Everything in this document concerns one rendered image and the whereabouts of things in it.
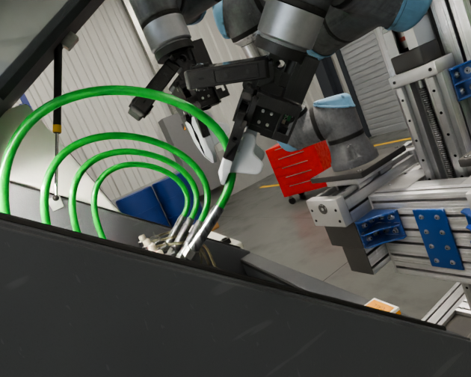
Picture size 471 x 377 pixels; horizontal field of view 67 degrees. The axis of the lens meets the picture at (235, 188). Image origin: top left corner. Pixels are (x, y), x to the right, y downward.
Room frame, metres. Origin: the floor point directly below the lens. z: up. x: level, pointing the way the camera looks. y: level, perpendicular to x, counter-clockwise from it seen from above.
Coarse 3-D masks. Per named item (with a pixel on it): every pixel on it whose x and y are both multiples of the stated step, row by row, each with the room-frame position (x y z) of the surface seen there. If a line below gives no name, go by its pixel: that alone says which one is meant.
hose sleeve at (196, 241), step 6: (216, 204) 0.54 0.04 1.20; (210, 210) 0.54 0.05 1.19; (216, 210) 0.54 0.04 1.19; (222, 210) 0.54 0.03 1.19; (210, 216) 0.54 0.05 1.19; (216, 216) 0.54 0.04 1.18; (204, 222) 0.54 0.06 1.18; (210, 222) 0.54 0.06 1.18; (216, 222) 0.54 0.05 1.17; (204, 228) 0.54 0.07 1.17; (210, 228) 0.54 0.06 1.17; (198, 234) 0.54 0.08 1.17; (204, 234) 0.54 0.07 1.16; (192, 240) 0.54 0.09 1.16; (198, 240) 0.54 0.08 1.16; (204, 240) 0.54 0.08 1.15; (192, 246) 0.54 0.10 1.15; (198, 246) 0.54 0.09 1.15
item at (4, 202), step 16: (64, 96) 0.54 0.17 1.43; (80, 96) 0.54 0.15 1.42; (144, 96) 0.54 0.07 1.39; (160, 96) 0.54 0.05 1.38; (32, 112) 0.55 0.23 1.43; (48, 112) 0.55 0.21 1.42; (192, 112) 0.54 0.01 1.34; (16, 144) 0.55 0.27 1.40; (224, 144) 0.54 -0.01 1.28; (0, 176) 0.55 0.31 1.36; (0, 192) 0.55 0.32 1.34; (224, 192) 0.54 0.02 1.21; (0, 208) 0.55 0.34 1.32
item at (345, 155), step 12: (360, 132) 1.10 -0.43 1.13; (336, 144) 1.12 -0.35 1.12; (348, 144) 1.10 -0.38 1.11; (360, 144) 1.09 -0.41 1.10; (372, 144) 1.11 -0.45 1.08; (336, 156) 1.12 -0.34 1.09; (348, 156) 1.09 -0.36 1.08; (360, 156) 1.08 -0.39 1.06; (372, 156) 1.08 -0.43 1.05; (336, 168) 1.13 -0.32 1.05; (348, 168) 1.09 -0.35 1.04
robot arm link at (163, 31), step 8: (168, 16) 0.63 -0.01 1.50; (176, 16) 0.64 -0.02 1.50; (152, 24) 0.63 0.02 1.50; (160, 24) 0.63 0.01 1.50; (168, 24) 0.63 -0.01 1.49; (176, 24) 0.63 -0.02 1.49; (184, 24) 0.65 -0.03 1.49; (144, 32) 0.65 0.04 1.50; (152, 32) 0.63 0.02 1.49; (160, 32) 0.63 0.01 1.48; (168, 32) 0.63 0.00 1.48; (176, 32) 0.63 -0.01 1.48; (184, 32) 0.64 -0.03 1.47; (152, 40) 0.64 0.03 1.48; (160, 40) 0.63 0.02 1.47; (168, 40) 0.63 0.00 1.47; (176, 40) 0.63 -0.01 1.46; (152, 48) 0.65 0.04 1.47; (160, 48) 0.64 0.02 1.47
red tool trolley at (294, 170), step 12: (276, 144) 5.20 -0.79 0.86; (324, 144) 4.85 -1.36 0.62; (276, 156) 4.91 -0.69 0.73; (288, 156) 4.80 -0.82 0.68; (300, 156) 4.71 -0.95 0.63; (312, 156) 4.62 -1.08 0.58; (324, 156) 4.73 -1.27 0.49; (276, 168) 4.96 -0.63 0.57; (288, 168) 4.85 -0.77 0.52; (300, 168) 4.75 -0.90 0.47; (312, 168) 4.65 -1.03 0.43; (324, 168) 4.62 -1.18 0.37; (288, 180) 4.89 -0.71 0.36; (300, 180) 4.79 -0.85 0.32; (288, 192) 4.93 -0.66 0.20; (300, 192) 4.84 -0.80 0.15
